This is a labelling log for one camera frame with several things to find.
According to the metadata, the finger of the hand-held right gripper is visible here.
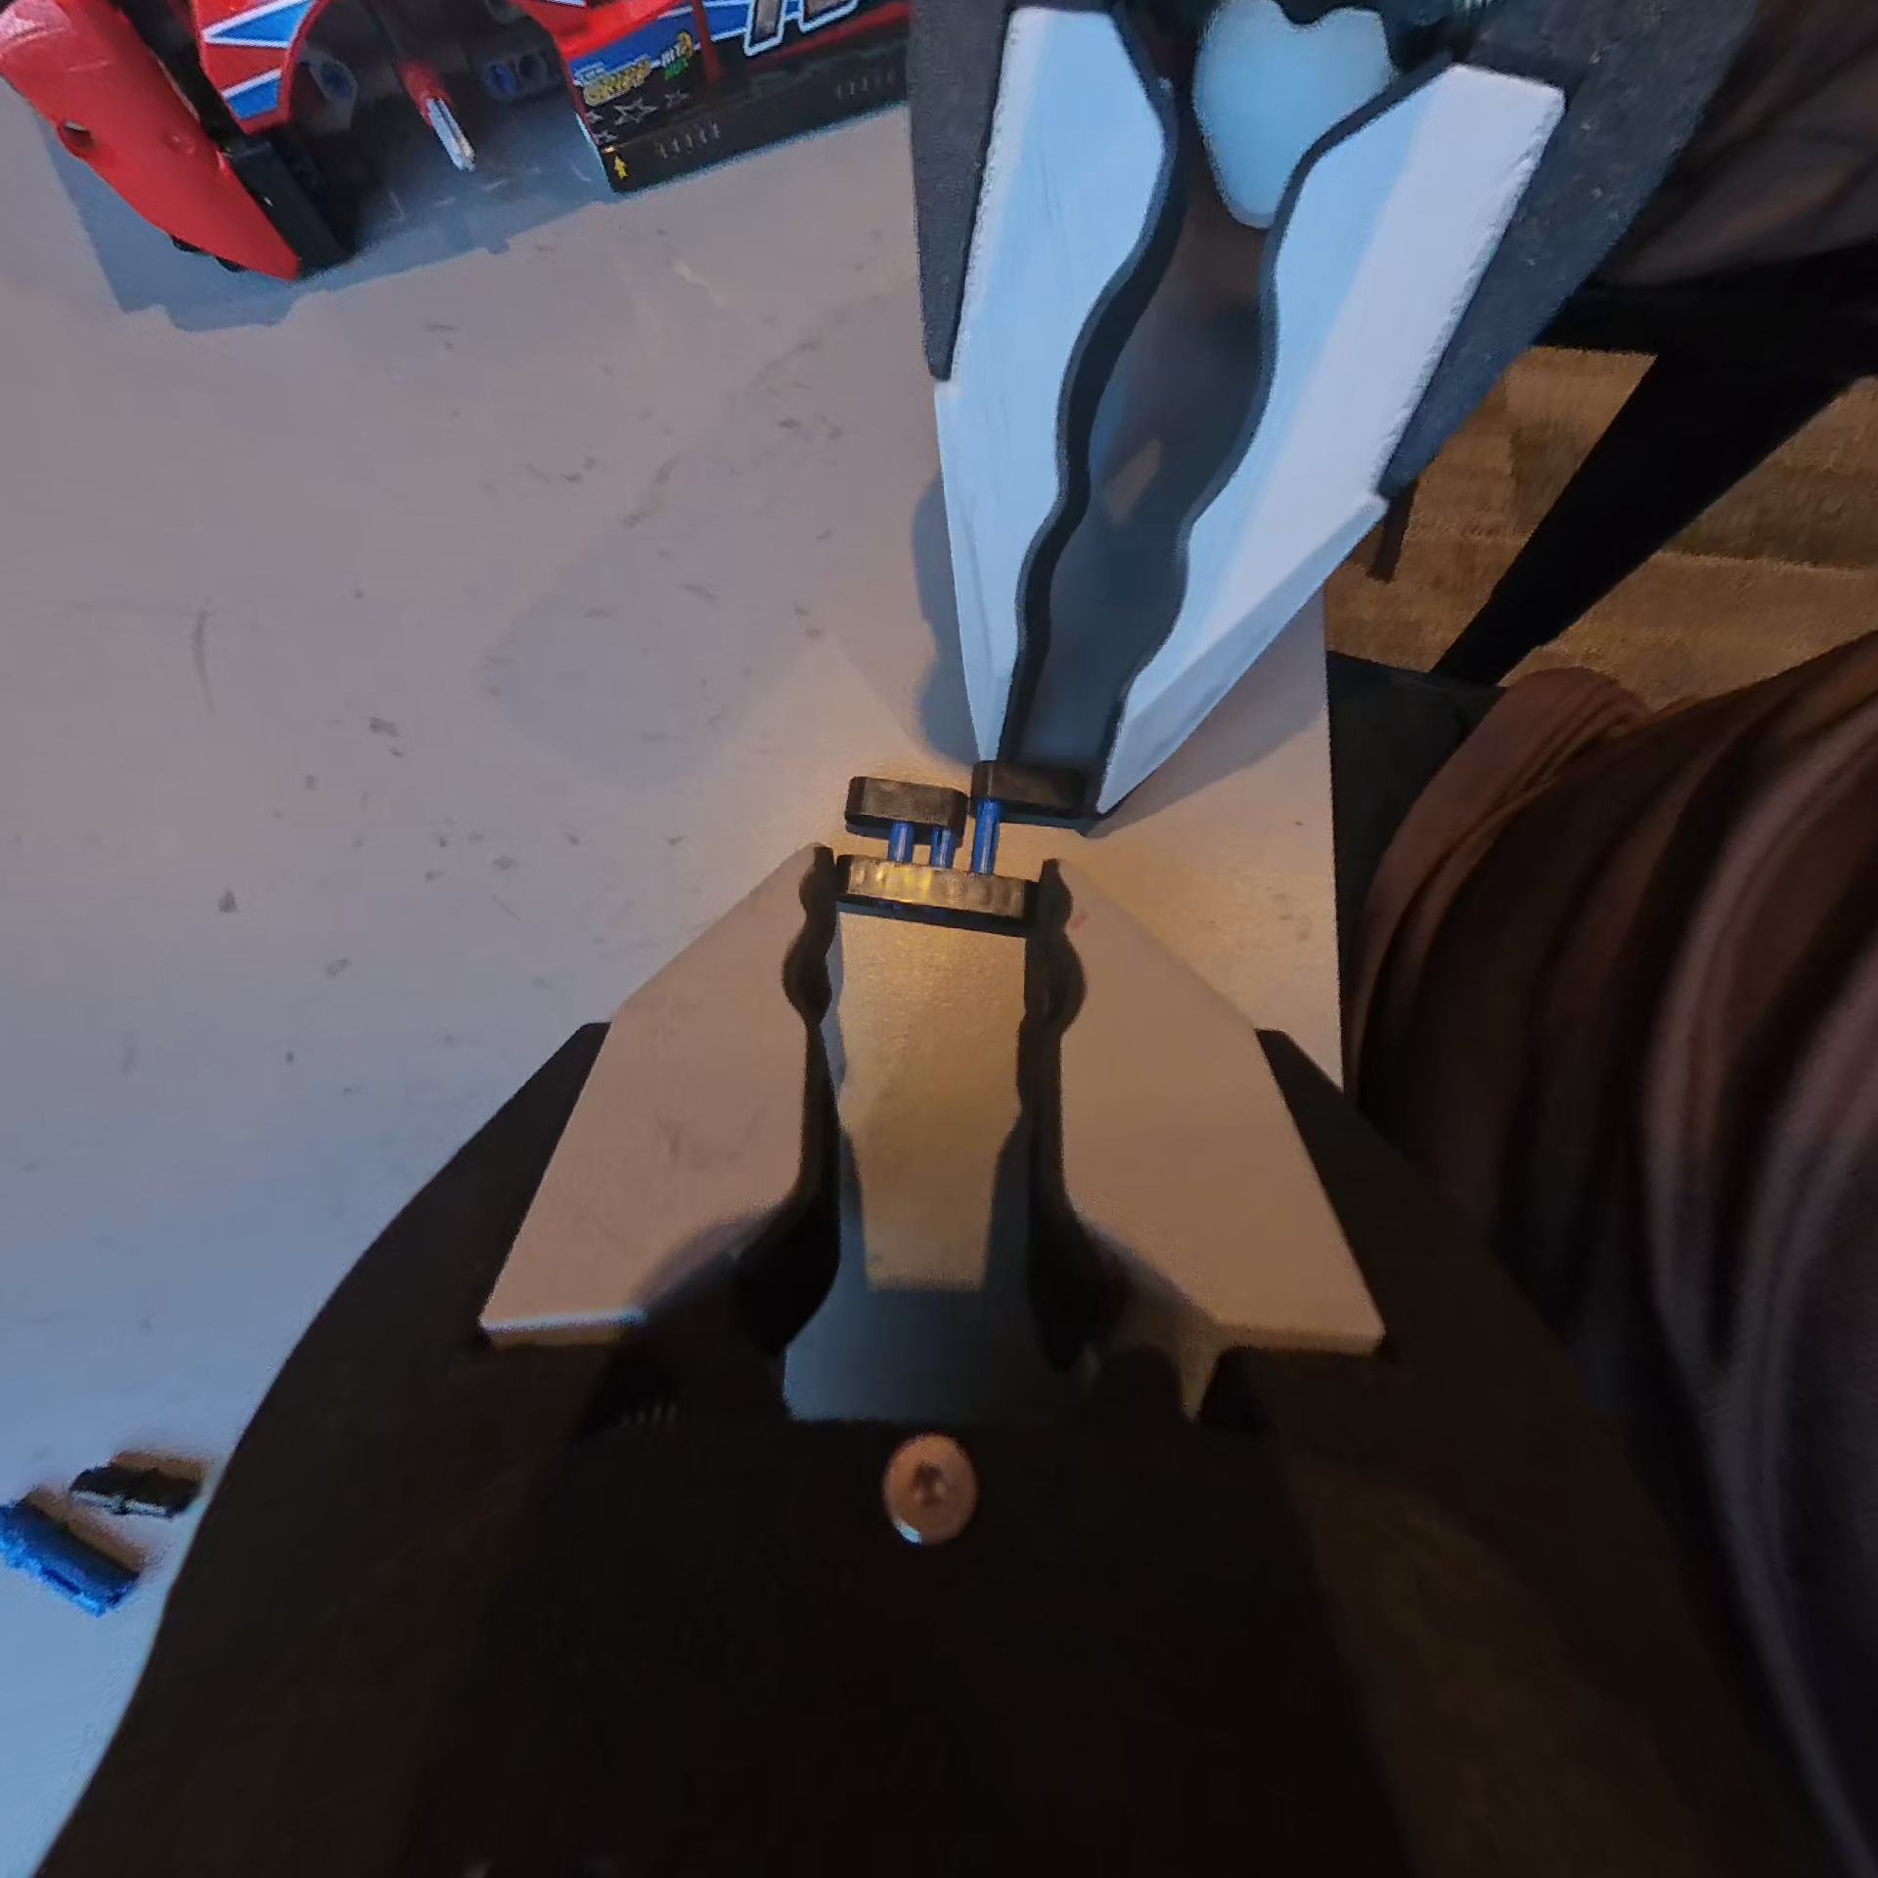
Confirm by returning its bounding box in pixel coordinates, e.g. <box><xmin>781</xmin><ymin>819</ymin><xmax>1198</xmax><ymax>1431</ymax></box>
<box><xmin>1088</xmin><ymin>62</ymin><xmax>1570</xmax><ymax>819</ymax></box>
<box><xmin>933</xmin><ymin>6</ymin><xmax>1182</xmax><ymax>771</ymax></box>

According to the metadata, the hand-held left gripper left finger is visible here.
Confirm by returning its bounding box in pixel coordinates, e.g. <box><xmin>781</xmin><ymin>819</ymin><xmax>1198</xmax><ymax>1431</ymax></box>
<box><xmin>479</xmin><ymin>844</ymin><xmax>845</xmax><ymax>1363</ymax></box>

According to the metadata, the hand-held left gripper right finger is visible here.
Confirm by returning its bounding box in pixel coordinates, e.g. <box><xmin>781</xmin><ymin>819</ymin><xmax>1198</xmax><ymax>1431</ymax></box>
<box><xmin>1025</xmin><ymin>856</ymin><xmax>1389</xmax><ymax>1417</ymax></box>

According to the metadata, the long black brick beam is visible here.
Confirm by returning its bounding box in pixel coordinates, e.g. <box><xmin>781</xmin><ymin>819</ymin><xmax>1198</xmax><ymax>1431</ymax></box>
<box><xmin>831</xmin><ymin>856</ymin><xmax>1045</xmax><ymax>940</ymax></box>

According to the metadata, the small black brick beam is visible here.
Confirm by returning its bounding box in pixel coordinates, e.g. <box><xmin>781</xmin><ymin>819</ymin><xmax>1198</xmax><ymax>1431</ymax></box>
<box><xmin>971</xmin><ymin>759</ymin><xmax>1095</xmax><ymax>820</ymax></box>

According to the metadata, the short black brick beam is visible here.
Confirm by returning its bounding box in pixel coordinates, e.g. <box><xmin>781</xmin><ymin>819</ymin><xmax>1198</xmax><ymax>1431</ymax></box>
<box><xmin>842</xmin><ymin>773</ymin><xmax>969</xmax><ymax>831</ymax></box>

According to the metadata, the white desk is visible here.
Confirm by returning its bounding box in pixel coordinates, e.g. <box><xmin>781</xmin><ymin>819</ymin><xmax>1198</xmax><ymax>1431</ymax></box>
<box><xmin>0</xmin><ymin>75</ymin><xmax>1343</xmax><ymax>1878</ymax></box>

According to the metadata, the black mesh office chair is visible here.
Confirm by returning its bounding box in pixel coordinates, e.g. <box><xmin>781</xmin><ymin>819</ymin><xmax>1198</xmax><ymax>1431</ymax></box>
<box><xmin>1379</xmin><ymin>270</ymin><xmax>1878</xmax><ymax>688</ymax></box>

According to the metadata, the person's brown sweater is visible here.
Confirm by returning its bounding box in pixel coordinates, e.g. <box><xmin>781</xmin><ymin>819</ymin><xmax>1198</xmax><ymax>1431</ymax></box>
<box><xmin>1351</xmin><ymin>637</ymin><xmax>1878</xmax><ymax>1878</ymax></box>

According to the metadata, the black brick pin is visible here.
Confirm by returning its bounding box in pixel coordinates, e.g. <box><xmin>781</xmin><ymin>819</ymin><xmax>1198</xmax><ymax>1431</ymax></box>
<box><xmin>69</xmin><ymin>1451</ymin><xmax>203</xmax><ymax>1523</ymax></box>

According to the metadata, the red white blue toy car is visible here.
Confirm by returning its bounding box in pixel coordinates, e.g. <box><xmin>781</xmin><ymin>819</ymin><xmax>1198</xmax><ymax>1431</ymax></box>
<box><xmin>0</xmin><ymin>0</ymin><xmax>913</xmax><ymax>282</ymax></box>

